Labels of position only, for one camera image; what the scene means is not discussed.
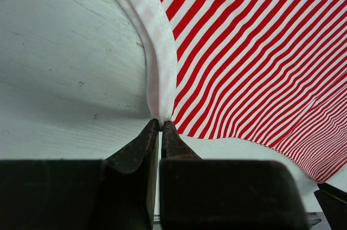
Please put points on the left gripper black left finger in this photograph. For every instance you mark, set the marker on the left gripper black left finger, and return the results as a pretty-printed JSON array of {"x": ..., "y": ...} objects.
[{"x": 113, "y": 193}]

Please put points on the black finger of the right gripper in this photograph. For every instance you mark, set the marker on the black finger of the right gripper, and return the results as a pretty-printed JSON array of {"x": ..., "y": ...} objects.
[{"x": 333, "y": 204}]

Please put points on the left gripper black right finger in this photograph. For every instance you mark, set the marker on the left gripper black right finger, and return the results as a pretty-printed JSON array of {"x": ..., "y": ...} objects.
[{"x": 192, "y": 187}]

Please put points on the red white striped tank top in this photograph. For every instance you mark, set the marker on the red white striped tank top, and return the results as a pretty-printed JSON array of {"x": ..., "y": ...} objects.
[{"x": 271, "y": 72}]

